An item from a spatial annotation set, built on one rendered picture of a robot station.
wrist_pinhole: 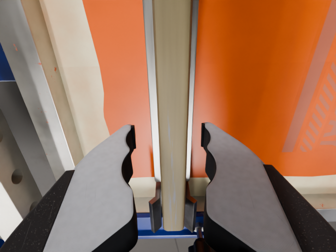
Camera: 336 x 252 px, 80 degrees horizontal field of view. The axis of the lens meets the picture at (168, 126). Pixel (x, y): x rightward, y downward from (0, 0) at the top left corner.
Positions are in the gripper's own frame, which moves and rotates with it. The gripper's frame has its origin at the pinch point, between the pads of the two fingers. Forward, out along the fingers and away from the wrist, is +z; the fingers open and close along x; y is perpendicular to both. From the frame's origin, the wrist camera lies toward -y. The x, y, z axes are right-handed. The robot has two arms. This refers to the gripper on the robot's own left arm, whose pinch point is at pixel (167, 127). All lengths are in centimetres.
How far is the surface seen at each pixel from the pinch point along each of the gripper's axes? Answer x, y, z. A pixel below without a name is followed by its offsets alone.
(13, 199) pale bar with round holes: -21.5, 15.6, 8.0
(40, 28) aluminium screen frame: -14.3, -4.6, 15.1
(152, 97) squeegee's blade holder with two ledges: -1.9, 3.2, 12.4
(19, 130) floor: -105, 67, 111
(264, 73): 13.4, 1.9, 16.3
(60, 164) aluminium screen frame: -16.6, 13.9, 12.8
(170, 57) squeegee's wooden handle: 0.4, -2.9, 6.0
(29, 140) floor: -101, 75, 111
